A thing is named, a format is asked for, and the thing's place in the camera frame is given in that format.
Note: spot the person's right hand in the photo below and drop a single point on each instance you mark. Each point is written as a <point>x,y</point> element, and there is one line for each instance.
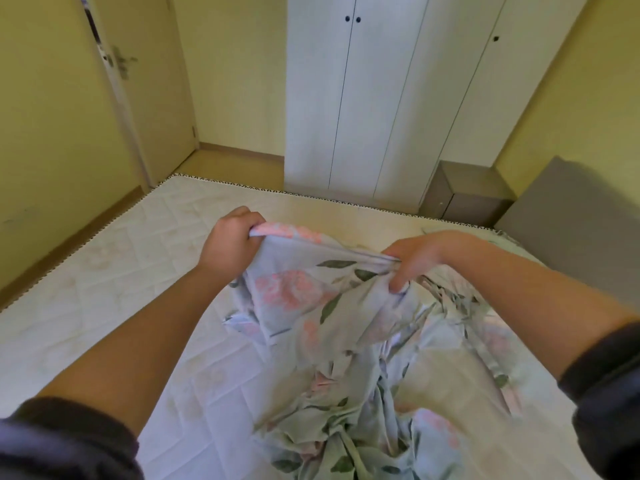
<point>422,252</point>

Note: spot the person's left hand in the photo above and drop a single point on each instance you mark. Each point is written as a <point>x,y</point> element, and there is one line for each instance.
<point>227,249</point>

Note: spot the floral leaf print bed sheet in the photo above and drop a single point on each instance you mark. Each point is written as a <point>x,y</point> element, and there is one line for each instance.
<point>310,319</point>

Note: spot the white quilted mattress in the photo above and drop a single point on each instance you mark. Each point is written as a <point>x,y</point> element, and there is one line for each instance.
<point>100,274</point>

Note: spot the grey headboard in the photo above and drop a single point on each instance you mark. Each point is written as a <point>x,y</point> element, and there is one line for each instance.
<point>575,219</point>

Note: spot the person's right forearm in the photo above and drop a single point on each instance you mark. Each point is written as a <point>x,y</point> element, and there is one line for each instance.
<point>525,299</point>

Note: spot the person's left forearm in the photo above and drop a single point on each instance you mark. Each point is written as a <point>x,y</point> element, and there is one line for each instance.
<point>140,344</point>

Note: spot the grey nightstand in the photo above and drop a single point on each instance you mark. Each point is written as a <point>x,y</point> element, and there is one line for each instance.
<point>475,204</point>

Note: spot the white wardrobe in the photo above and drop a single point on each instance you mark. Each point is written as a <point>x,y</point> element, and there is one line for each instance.
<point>380,94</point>

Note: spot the beige door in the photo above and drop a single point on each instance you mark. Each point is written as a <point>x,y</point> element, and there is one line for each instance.
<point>150,94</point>

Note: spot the dark grey right sleeve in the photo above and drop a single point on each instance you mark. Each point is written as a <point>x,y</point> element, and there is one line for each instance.
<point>610,394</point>

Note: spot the dark grey sleeve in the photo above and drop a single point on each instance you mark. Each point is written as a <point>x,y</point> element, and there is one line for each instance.
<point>610,394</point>
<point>65,444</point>

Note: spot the dark grey left sleeve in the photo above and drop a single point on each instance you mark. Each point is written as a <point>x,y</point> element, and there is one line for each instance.
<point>65,444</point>

